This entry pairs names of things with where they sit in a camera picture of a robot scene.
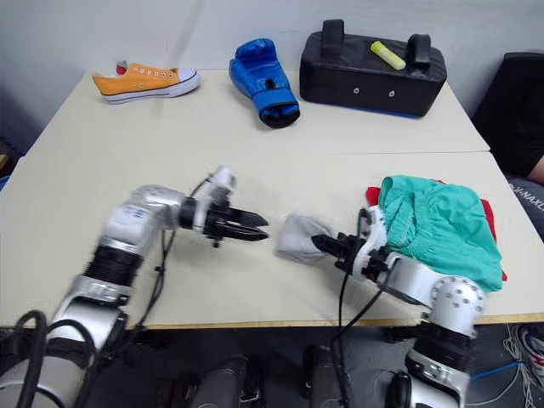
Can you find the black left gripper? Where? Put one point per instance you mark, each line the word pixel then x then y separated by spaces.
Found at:
pixel 217 225

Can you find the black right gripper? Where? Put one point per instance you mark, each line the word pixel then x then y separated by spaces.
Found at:
pixel 350 253

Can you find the grey socks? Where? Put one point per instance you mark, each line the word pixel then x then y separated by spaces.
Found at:
pixel 297 238

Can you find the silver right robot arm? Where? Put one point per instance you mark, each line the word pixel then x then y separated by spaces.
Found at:
pixel 459 297

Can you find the person's bare forearm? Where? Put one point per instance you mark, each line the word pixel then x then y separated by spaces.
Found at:
pixel 539 168

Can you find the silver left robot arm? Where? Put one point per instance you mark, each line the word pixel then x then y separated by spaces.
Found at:
pixel 144 208

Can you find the green shorts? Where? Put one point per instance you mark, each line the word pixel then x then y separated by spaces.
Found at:
pixel 446 221

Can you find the red t-shirt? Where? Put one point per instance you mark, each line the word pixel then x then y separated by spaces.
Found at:
pixel 489 214

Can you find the dark rounded shape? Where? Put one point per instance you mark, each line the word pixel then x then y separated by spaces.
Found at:
pixel 321 374
pixel 221 382

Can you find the blue boxing glove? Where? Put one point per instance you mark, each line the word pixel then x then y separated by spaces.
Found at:
pixel 259 72

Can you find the black punching pad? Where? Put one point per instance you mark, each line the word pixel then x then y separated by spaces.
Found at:
pixel 361 72

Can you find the orange canvas sneaker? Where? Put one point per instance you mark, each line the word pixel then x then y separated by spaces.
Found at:
pixel 136 83

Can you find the yellow highlighter marker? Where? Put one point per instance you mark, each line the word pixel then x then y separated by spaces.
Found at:
pixel 387 54

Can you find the grey fabric with white lettering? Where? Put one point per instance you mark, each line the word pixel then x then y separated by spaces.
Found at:
pixel 527 200

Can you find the small red strawberry toy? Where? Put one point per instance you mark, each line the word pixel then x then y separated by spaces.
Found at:
pixel 121 68

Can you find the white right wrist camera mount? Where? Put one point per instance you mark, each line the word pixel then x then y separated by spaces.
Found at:
pixel 376 238

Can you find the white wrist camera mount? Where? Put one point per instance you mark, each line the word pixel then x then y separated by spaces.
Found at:
pixel 223 178
pixel 376 238

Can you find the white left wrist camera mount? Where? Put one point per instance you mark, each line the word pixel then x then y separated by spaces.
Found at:
pixel 223 178

